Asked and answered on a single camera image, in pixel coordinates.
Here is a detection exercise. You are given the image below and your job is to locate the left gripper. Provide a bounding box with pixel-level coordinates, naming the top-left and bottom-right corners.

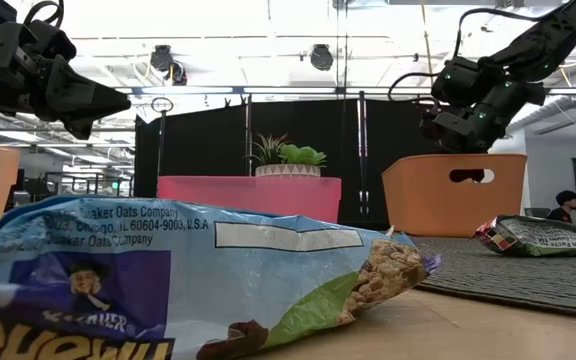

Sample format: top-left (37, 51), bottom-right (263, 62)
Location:
top-left (0, 53), bottom-right (132, 140)

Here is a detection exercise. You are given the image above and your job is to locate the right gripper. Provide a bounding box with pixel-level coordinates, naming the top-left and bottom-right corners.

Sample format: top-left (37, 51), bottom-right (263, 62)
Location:
top-left (447, 82), bottom-right (547, 184)

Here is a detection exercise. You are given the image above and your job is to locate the blue and white granola bar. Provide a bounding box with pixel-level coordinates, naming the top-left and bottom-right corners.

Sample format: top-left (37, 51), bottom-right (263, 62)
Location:
top-left (473, 214), bottom-right (576, 259)

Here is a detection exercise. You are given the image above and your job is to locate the light blue granola bar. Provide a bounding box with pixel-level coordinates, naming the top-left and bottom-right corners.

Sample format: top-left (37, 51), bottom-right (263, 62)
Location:
top-left (0, 194), bottom-right (442, 360)

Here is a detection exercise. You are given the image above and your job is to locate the black ceiling fixture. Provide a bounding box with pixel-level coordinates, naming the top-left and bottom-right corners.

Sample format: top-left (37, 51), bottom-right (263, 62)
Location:
top-left (310, 43), bottom-right (335, 72)
top-left (150, 43), bottom-right (189, 87)

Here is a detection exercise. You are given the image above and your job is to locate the person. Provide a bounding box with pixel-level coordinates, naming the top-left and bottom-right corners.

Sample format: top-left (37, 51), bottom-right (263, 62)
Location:
top-left (546, 189), bottom-right (576, 225)

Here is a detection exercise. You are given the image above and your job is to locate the grey round woven placemat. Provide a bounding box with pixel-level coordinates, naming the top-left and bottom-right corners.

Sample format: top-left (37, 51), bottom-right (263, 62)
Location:
top-left (407, 234), bottom-right (576, 321)

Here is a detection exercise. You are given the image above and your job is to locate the black room divider panel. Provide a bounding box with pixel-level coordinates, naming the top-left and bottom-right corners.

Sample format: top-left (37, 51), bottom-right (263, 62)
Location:
top-left (134, 97), bottom-right (472, 231)

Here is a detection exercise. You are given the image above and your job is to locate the pink-red translucent plastic bin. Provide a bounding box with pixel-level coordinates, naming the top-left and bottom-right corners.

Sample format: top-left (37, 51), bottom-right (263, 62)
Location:
top-left (156, 174), bottom-right (343, 225)

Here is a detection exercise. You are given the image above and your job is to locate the succulent in white patterned pot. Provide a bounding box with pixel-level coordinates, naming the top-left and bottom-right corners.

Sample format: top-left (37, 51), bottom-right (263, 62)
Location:
top-left (247, 132), bottom-right (328, 179)

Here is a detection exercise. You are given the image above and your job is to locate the orange basket with handle holes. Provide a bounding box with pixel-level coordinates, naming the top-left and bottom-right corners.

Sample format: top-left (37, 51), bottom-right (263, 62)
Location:
top-left (381, 152), bottom-right (528, 239)

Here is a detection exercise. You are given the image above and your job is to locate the black pole with ring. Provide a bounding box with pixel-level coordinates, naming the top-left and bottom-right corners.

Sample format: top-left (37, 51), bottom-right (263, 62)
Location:
top-left (150, 96), bottom-right (175, 177)

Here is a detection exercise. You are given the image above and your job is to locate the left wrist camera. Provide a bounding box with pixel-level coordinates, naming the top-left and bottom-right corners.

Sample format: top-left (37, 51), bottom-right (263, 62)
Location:
top-left (0, 19), bottom-right (77, 69)

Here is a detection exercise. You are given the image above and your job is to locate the yellow cable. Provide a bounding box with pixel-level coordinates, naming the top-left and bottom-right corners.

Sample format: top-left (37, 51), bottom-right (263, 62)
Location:
top-left (419, 0), bottom-right (433, 81)

